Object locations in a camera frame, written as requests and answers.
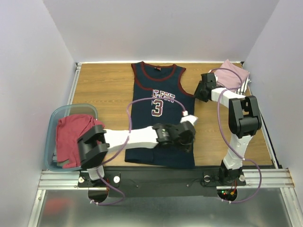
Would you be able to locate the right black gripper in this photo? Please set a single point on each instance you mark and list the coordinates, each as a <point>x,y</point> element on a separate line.
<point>199,91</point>

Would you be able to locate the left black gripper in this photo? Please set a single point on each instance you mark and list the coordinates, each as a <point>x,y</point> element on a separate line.
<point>187,146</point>

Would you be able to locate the navy basketball tank top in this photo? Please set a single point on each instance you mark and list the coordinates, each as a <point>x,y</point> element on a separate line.
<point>161,100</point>

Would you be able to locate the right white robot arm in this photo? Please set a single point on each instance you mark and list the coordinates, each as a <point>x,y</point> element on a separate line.
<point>244,121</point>

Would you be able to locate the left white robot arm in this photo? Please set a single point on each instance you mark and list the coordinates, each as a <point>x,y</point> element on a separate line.
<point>97,142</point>

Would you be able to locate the folded pink tank top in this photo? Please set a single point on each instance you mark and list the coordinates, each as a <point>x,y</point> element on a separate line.
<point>232,76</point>

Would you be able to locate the striped white folded tank top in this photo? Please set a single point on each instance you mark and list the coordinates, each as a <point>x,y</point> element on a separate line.
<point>244,86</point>

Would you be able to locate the maroon red tank top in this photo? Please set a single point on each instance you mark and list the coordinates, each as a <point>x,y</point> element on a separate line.
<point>68,130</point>

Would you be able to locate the blue plastic bin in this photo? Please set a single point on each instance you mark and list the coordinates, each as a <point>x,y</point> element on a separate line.
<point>50,157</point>

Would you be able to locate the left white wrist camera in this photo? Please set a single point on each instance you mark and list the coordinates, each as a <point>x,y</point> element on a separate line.
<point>189,118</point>

